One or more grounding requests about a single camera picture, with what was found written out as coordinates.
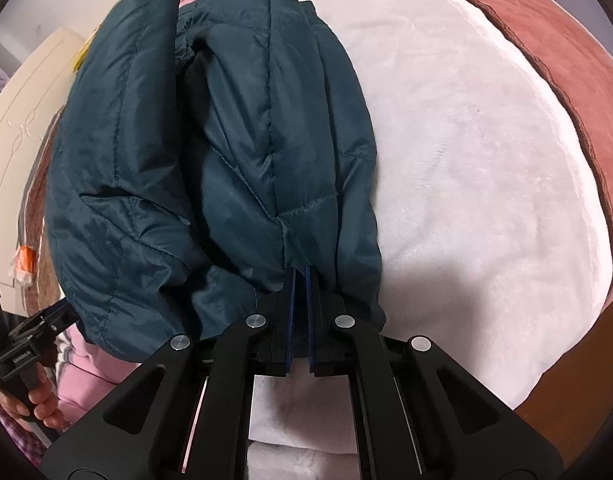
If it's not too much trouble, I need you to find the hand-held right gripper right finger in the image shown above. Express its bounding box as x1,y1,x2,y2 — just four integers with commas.
304,266,566,480

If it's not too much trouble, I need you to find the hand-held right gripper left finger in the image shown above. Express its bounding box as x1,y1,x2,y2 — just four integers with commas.
40,266,298,480

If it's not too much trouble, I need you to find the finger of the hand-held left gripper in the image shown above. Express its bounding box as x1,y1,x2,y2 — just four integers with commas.
34,299,80,335

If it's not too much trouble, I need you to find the teal puffer jacket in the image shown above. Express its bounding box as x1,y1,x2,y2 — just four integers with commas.
44,0,386,365

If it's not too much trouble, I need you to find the person's left hand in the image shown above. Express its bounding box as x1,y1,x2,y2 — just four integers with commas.
0,364,63,429

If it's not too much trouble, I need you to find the orange and white packet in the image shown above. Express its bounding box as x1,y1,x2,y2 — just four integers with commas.
10,244,38,287

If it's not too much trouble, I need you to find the pink fleece garment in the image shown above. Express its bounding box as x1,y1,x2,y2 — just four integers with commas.
54,327,140,423

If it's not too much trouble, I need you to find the brown quilted bedspread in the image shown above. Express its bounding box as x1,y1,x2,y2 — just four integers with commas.
16,110,73,322

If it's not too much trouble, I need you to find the pink checkered clothing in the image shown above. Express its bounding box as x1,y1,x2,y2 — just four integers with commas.
0,407,54,463

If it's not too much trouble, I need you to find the white fleece blanket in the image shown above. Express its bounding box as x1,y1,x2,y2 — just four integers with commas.
246,0,613,480

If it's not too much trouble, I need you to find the yellow printed cloth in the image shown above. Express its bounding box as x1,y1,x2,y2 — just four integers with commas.
72,34,96,70

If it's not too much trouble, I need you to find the dusty rose blanket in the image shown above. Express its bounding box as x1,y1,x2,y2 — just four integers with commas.
397,0,613,443

